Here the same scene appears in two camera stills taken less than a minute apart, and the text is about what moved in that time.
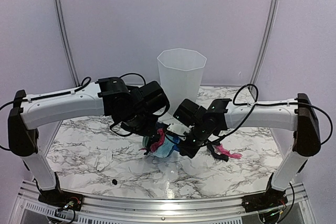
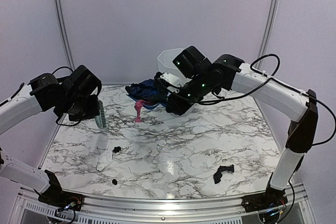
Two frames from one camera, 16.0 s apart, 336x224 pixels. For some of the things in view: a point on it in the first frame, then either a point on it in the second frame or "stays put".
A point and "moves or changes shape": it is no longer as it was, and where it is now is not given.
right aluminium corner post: x=271 y=21 stays put
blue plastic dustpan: x=175 y=147 moves or changes shape
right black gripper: x=190 y=151 → x=180 y=108
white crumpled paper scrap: x=103 y=160 stays put
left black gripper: x=149 y=131 → x=94 y=110
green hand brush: x=145 y=140 → x=101 y=120
